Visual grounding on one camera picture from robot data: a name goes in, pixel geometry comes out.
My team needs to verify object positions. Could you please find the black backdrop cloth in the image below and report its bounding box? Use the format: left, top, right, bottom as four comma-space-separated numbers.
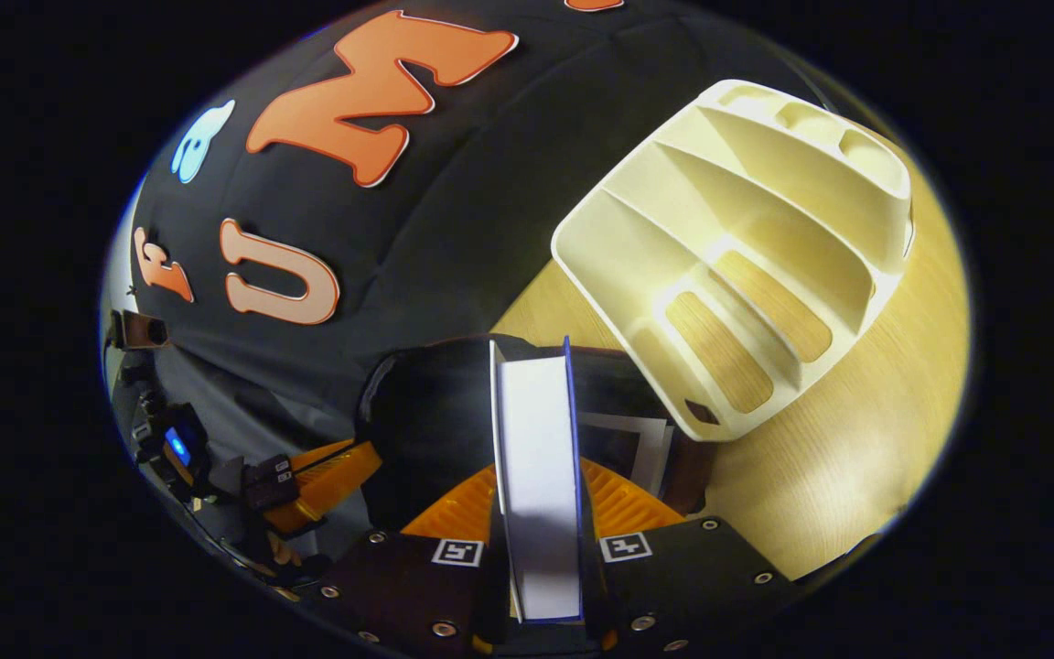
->
102, 0, 857, 568

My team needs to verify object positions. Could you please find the blue cover book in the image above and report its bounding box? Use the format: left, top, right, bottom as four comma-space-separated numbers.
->
489, 337, 587, 625

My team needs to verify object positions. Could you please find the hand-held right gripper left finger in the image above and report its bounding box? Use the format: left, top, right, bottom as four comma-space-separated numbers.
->
307, 462, 514, 658

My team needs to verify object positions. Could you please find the maroon schoolbag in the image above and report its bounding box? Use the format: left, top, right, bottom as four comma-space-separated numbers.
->
358, 334, 711, 534

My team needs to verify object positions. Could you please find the grey portrait cover book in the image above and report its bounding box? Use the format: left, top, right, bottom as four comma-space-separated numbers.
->
577, 412, 674, 497

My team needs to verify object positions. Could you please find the white plastic bookshelf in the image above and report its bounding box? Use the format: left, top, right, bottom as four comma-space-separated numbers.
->
550, 80, 915, 443

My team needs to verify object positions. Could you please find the small brown box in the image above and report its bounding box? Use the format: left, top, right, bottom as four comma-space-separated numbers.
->
111, 309, 169, 351

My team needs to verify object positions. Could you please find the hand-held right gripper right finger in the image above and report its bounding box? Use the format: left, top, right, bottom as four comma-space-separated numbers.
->
579, 458, 798, 655

